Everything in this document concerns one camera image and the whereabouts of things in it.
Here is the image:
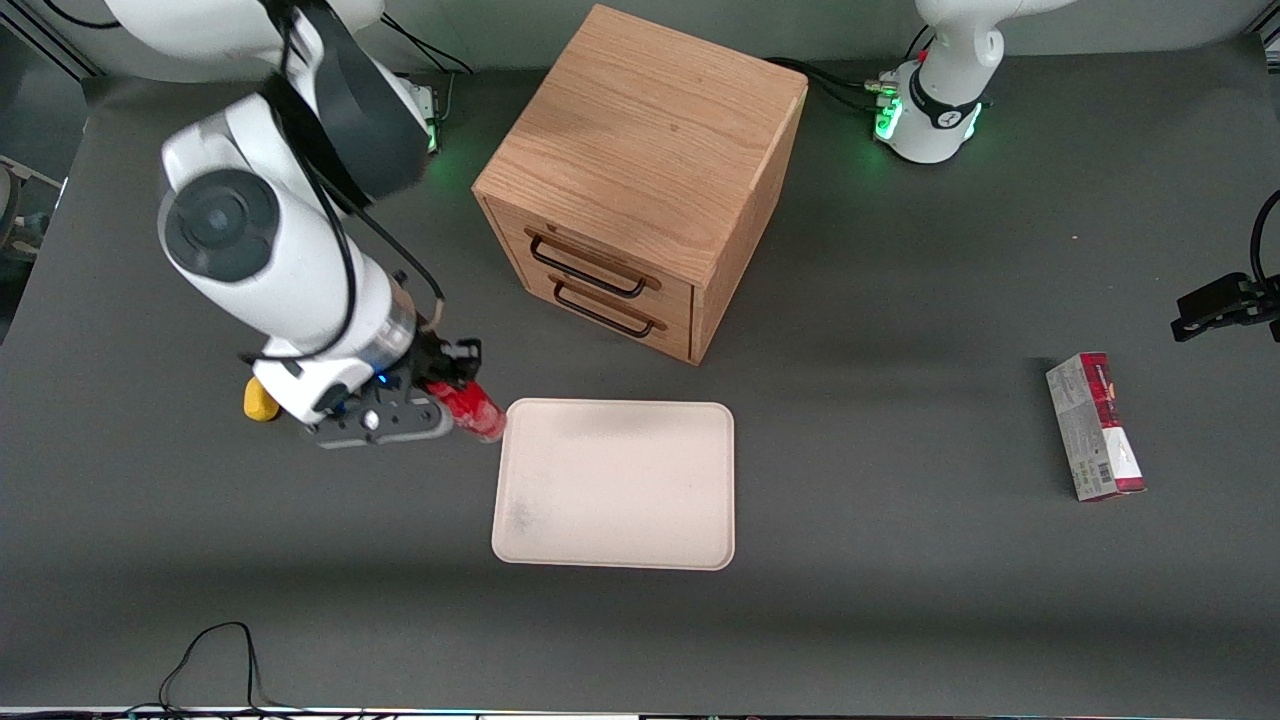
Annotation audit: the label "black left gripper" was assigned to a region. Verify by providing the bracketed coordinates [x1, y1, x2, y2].
[1171, 274, 1280, 344]

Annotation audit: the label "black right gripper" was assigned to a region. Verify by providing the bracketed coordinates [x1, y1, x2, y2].
[384, 334, 484, 401]

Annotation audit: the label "red coke bottle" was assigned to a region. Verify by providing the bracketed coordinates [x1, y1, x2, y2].
[424, 378, 509, 444]

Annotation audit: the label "beige rectangular tray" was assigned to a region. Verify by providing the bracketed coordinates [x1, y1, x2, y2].
[491, 398, 736, 572]

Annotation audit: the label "grey and red carton box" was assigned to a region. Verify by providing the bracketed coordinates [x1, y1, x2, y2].
[1045, 351, 1147, 503]

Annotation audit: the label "oak drawer front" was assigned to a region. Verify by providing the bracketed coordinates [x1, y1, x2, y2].
[498, 250, 694, 363]
[484, 196, 697, 323]

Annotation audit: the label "oak wooden drawer cabinet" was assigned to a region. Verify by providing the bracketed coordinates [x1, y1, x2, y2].
[472, 3, 809, 367]

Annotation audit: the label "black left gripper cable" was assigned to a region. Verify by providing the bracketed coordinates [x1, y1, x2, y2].
[1249, 189, 1280, 287]

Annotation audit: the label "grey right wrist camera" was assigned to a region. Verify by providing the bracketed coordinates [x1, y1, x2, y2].
[303, 392, 454, 449]

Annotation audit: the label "black metal drawer handle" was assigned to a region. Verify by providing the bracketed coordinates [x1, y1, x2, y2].
[526, 228, 663, 300]
[549, 274, 668, 339]

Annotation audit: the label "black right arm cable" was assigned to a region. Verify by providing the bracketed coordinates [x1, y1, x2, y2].
[240, 0, 447, 365]

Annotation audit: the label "black right arm base cables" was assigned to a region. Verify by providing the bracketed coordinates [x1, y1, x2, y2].
[380, 14, 477, 127]

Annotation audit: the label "black arm base cables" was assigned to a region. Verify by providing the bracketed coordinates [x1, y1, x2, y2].
[764, 24, 933, 113]
[380, 14, 477, 127]

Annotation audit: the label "black looped table cable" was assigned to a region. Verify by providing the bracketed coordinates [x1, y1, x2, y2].
[158, 621, 301, 717]

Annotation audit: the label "black left arm base cables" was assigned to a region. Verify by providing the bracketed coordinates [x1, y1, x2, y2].
[764, 24, 933, 113]

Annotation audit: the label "aluminium frame rail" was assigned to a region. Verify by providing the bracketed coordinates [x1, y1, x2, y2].
[0, 8, 101, 81]

